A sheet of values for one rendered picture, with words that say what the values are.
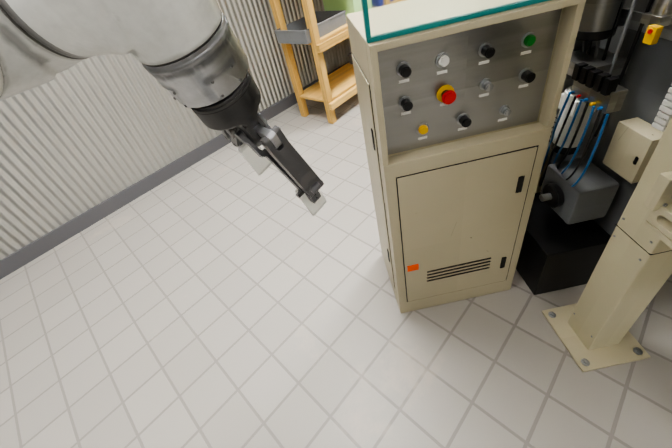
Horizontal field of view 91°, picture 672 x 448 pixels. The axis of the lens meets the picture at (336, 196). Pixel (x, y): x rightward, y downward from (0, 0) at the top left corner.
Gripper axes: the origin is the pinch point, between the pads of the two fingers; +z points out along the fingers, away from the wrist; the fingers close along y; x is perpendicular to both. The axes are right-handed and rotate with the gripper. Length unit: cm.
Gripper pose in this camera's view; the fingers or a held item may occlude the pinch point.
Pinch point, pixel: (287, 183)
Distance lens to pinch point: 53.1
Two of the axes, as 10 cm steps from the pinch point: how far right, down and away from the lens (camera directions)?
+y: 7.1, 4.7, -5.2
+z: 2.7, 5.1, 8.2
